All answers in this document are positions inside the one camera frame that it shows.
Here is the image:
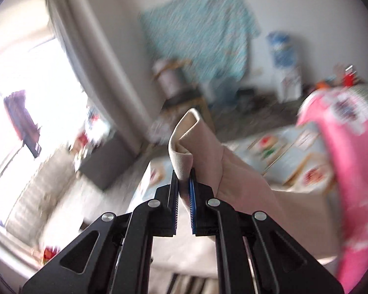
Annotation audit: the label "white balcony railing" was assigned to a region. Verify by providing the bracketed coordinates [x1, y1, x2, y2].
[0, 147, 83, 248]

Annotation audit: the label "grey curtain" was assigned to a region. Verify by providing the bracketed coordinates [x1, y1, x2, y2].
[46, 0, 148, 157]

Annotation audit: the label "blue water bottle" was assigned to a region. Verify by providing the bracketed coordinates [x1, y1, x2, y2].
[266, 31, 298, 68]

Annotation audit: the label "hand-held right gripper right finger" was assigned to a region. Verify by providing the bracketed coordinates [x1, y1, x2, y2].
[187, 168, 345, 294]

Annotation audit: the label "dark grey cabinet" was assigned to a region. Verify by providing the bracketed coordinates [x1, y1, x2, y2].
[80, 129, 132, 190]

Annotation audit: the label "white water dispenser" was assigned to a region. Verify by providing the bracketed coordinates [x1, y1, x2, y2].
[276, 66, 304, 103]

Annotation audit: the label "fruit-patterned tablecloth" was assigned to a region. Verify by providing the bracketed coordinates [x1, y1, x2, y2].
[141, 125, 338, 203]

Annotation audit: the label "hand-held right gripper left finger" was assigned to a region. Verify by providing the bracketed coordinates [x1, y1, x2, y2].
[21, 170, 180, 294]

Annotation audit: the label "small red container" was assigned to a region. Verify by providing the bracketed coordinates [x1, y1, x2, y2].
[344, 65, 357, 87]

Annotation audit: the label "teal floral wall cloth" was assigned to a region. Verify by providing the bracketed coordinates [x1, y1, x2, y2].
[139, 0, 261, 82]

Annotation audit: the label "pink printed blanket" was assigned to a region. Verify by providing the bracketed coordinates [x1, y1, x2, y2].
[296, 87, 368, 294]

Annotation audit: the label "white cylindrical container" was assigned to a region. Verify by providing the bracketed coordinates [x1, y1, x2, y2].
[156, 67, 186, 97]

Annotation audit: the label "beige zip jacket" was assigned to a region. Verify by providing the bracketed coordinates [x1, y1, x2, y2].
[150, 108, 341, 274]

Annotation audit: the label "hanging dark red clothes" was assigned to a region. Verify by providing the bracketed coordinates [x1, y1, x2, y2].
[3, 89, 42, 158]

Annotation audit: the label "red gift bag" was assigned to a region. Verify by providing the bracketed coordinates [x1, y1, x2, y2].
[40, 245, 60, 265]

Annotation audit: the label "wooden chair with dark seat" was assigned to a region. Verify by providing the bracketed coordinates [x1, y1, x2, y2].
[153, 58, 215, 129]

